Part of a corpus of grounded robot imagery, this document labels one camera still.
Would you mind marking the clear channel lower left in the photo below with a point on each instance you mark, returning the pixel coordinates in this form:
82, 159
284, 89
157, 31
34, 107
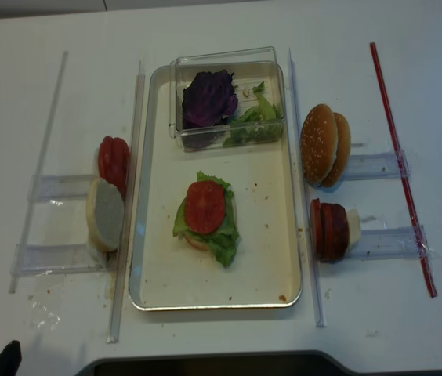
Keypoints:
35, 260

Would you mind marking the black object bottom left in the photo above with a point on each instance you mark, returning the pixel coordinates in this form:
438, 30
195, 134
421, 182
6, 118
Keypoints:
10, 359

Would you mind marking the green lettuce leaf on bun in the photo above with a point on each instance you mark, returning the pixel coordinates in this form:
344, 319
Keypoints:
180, 225

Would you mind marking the pink meat slice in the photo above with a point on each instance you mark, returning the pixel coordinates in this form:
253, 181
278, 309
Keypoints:
315, 225

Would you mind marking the clear channel upper right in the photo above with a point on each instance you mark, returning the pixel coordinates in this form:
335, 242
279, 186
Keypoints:
388, 165

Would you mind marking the sesame bun rear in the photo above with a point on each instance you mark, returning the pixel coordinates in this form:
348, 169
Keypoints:
342, 153

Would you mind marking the green lettuce in container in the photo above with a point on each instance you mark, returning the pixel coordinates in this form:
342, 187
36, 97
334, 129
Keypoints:
257, 124

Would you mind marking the stack of tomato slices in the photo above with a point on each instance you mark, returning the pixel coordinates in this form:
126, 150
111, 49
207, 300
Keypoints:
113, 162

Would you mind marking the clear rail left of tray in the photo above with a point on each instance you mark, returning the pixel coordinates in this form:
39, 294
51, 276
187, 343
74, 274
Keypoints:
119, 282

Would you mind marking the sesame bun front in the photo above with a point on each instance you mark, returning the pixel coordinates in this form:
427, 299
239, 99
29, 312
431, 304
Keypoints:
318, 143

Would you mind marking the sesame bun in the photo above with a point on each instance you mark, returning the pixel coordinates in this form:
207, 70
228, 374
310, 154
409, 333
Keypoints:
342, 153
318, 143

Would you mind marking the clear channel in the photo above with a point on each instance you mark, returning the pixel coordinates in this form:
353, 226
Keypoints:
388, 165
399, 243
45, 188
35, 260

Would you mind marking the clear channel lower right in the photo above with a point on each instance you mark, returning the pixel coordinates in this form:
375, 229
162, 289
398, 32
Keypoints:
399, 243

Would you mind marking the clear rail of tray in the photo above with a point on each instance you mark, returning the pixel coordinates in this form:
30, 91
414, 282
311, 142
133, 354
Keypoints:
119, 282
314, 269

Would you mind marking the white bread bun half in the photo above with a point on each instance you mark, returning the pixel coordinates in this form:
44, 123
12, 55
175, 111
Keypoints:
104, 215

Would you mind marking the clear channel upper left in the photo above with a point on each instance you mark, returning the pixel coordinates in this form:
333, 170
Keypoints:
45, 188

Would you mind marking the clear rail right of tray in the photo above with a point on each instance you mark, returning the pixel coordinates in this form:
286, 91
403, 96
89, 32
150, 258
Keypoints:
314, 269

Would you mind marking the clear plastic container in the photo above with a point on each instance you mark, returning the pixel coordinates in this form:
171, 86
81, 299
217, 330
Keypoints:
249, 68

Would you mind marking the red plastic rail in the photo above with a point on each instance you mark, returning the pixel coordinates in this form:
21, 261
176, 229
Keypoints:
420, 237

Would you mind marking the bottom bun on tray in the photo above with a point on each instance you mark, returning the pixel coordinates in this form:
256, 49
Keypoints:
223, 241

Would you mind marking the metal baking tray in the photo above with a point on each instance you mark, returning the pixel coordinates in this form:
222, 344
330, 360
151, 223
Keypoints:
166, 273

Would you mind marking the tomato slice on bun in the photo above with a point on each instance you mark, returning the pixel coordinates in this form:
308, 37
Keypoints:
205, 206

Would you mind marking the clear rail far left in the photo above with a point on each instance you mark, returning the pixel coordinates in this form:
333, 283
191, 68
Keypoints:
38, 171

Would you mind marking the white pusher block lower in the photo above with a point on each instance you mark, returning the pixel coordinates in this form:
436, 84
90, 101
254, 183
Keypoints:
353, 221

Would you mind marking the purple cabbage leaf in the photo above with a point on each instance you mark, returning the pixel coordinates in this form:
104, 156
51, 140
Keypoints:
209, 99

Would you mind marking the stack of dark meat slices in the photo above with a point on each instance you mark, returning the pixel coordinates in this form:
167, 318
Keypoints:
334, 232

